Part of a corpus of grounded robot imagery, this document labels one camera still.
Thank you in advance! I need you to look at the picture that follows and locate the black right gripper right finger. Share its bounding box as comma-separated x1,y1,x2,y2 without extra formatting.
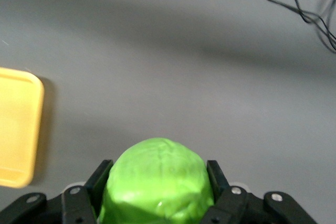
201,159,249,224

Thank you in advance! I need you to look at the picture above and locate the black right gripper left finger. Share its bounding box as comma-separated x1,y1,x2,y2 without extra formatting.
61,159,114,224

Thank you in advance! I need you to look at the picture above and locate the green apple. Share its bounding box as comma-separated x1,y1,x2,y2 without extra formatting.
98,137,215,224

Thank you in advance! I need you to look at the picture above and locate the yellow plastic tray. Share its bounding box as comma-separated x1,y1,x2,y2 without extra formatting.
0,67,45,189

